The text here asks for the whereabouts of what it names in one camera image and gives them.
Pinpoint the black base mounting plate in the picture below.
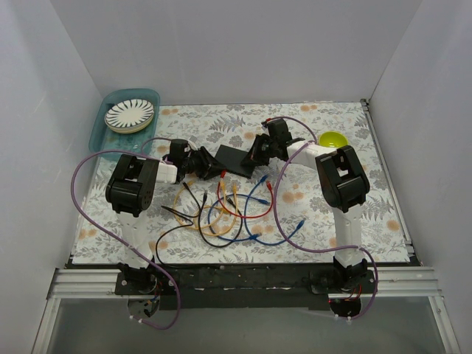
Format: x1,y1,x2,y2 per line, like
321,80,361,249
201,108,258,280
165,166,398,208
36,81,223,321
114,263,375,310

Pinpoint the blue ethernet cable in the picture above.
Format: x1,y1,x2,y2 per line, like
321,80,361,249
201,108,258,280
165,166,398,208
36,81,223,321
245,218,307,246
206,176,272,243

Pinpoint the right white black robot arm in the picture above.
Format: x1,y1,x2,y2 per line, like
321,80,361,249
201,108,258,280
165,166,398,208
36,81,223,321
240,134,370,294

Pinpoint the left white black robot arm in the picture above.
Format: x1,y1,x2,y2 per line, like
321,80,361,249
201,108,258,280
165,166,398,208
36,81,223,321
105,143,226,295

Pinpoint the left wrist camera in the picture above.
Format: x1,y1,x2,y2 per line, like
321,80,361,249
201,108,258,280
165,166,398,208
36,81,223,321
167,139,193,165

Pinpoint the aluminium frame rail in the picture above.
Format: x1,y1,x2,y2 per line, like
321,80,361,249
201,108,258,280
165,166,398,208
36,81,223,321
32,263,460,353

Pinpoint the red ethernet cable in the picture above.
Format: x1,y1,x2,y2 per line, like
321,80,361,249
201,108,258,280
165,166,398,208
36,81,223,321
215,170,274,219

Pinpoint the black network switch box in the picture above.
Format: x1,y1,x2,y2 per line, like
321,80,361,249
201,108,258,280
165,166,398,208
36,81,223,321
215,145,255,178

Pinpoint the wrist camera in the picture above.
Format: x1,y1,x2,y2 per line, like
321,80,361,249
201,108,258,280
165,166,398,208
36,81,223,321
265,118,292,145
167,139,193,165

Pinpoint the striped white plate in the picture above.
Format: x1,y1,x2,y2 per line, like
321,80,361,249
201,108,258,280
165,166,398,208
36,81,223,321
104,99,155,133

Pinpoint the yellow ethernet cable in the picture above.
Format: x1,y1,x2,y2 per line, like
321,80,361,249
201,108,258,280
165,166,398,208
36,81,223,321
173,180,240,237

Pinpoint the lime green bowl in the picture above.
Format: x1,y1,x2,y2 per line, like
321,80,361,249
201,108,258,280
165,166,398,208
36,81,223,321
318,131,349,148

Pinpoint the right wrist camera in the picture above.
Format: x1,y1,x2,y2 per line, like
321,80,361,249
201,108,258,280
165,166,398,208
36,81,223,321
265,118,292,145

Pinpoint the floral patterned table mat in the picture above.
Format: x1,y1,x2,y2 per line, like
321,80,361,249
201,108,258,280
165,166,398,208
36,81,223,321
72,102,413,265

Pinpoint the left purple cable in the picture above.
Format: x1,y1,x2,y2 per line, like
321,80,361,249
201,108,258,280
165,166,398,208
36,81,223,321
70,137,181,331

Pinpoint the teal plastic tray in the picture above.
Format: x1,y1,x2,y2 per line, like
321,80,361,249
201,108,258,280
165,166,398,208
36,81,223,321
88,88,160,155

